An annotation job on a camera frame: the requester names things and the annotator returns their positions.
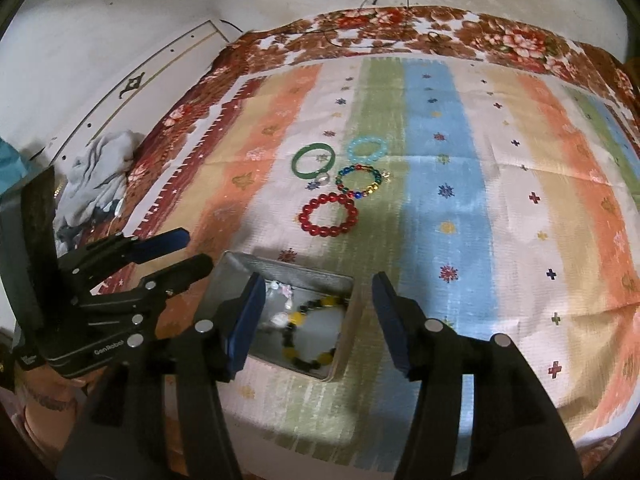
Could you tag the crumpled grey cloth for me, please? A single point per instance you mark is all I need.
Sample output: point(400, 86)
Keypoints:
point(100, 170)

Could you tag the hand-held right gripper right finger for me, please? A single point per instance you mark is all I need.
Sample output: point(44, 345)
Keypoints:
point(395, 330)

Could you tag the square metal tin box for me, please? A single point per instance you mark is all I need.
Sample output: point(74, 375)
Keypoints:
point(235, 266)

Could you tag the white panel with gold trim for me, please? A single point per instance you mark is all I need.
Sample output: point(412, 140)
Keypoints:
point(140, 80)

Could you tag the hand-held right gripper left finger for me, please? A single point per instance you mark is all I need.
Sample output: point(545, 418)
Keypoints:
point(246, 327)

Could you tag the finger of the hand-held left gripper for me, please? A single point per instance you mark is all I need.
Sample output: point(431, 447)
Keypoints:
point(162, 243)
point(192, 265)

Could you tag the person's left forearm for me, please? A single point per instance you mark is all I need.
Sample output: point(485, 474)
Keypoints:
point(50, 410)

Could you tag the red floral blanket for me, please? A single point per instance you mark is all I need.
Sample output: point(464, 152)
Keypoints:
point(520, 40)

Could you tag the teal cloth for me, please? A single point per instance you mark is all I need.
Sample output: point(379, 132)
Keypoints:
point(7, 165)

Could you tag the green bangle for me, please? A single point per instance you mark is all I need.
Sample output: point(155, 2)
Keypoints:
point(296, 165)

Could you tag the striped pastel cloth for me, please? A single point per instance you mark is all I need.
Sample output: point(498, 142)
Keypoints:
point(450, 185)

